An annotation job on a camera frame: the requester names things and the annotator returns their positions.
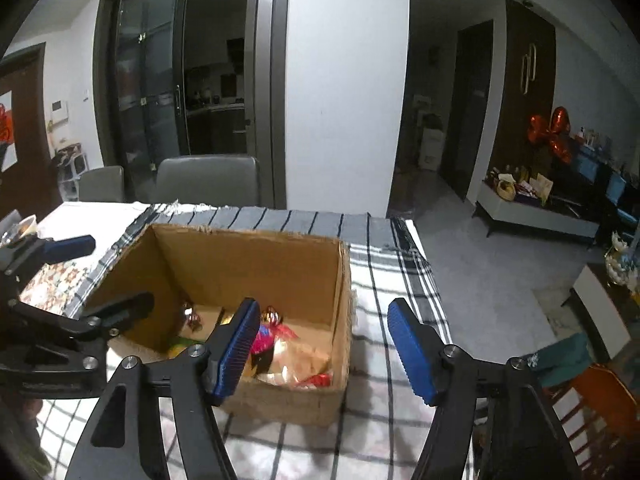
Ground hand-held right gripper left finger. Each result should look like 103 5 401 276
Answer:
65 297 262 480

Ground white storage rack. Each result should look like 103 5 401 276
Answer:
51 143 90 202

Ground brown entrance door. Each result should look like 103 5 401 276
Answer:
0 42 54 173

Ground green cloth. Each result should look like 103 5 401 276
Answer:
520 332 594 387

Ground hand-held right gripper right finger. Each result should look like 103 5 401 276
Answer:
387 297 583 480

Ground red white door poster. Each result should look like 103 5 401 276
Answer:
0 91 20 173

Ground pile of candies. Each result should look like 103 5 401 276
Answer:
167 302 335 391

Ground black white checked tablecloth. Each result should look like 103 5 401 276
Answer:
37 201 482 480

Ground white hallway box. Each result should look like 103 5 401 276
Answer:
418 127 445 171

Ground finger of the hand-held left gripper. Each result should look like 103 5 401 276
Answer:
11 291 155 347
0 234 97 282

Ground dark wooden room door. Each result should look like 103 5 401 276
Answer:
451 20 494 202

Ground floral patterned table mat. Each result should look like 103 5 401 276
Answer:
20 259 99 318

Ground white low cabinet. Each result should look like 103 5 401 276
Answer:
472 179 601 247

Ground brown cardboard box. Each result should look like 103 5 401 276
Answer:
82 224 353 428

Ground dark framed sliding glass door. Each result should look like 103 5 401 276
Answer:
92 0 292 209

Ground orange wooden chair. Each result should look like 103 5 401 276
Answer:
542 364 640 480

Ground narrow grey dining chair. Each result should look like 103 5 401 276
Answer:
78 165 125 204

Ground wide grey dining chair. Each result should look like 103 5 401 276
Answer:
155 155 261 207

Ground red foil balloons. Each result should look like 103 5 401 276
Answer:
527 106 574 164

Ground white coffee table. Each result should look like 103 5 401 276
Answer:
561 262 634 362

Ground dark wooden wardrobe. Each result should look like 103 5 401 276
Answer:
492 0 557 181

